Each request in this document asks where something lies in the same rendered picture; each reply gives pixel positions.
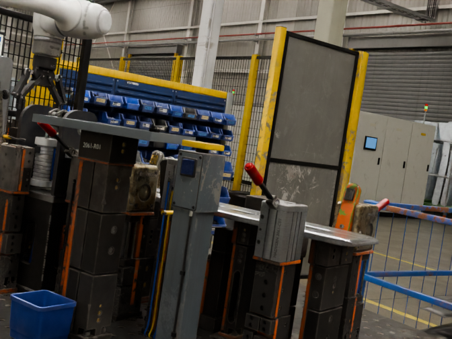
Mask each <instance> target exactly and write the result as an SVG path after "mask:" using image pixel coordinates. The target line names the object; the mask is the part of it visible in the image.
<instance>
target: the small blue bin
mask: <svg viewBox="0 0 452 339"><path fill-rule="evenodd" d="M10 299H11V311H10V321H9V327H10V333H9V335H10V336H11V337H12V338H14V339H67V338H68V335H69V332H70V329H71V322H72V318H73V311H74V307H76V304H77V302H76V301H74V300H72V299H69V298H67V297H64V296H62V295H59V294H57V293H54V292H52V291H49V290H39V291H30V292H24V293H14V294H10Z"/></svg>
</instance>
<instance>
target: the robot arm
mask: <svg viewBox="0 0 452 339"><path fill-rule="evenodd" d="M0 5H5V6H8V7H14V8H17V9H23V10H26V11H31V12H34V17H33V30H34V37H33V43H32V53H34V54H36V55H34V56H33V61H32V66H33V69H32V70H31V69H29V68H24V70H23V73H22V76H21V77H20V79H19V81H18V82H17V84H16V86H15V87H14V89H13V91H12V93H11V95H12V96H14V98H16V105H15V109H17V111H16V117H15V120H17V121H19V118H20V114H21V113H22V110H23V109H24V108H25V103H26V99H23V98H24V97H25V96H26V95H27V94H28V93H29V92H30V91H31V90H32V89H33V88H34V86H35V85H43V86H46V87H47V88H48V90H49V92H50V94H51V96H52V98H53V100H54V102H55V104H53V105H52V107H53V108H54V109H55V108H58V109H59V110H61V106H63V105H64V104H67V98H66V95H65V90H64V87H63V76H62V75H57V74H56V75H55V74H54V72H55V70H56V69H57V59H56V58H59V57H60V55H61V46H62V41H63V38H64V37H71V38H77V39H87V40H90V39H96V38H101V37H102V36H105V35H106V34H107V33H108V31H109V30H110V28H111V25H112V18H111V16H110V13H109V11H108V10H107V9H106V8H105V7H102V6H101V5H98V4H96V3H91V2H90V1H84V0H0ZM30 75H32V78H31V80H29V82H28V84H27V85H26V86H25V87H24V85H25V84H26V82H27V80H28V79H29V77H30ZM53 80H55V84H54V82H53ZM55 85H56V88H55Z"/></svg>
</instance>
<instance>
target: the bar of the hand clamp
mask: <svg viewBox="0 0 452 339"><path fill-rule="evenodd" d="M8 97H9V92H8V91H7V90H3V91H0V137H1V136H2V134H3V99H4V100H7V99H8Z"/></svg>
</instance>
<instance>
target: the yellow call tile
mask: <svg viewBox="0 0 452 339"><path fill-rule="evenodd" d="M182 145H183V146H187V147H194V148H196V152H199V153H209V150H213V151H224V148H225V146H224V145H218V144H213V143H205V142H200V141H189V140H182Z"/></svg>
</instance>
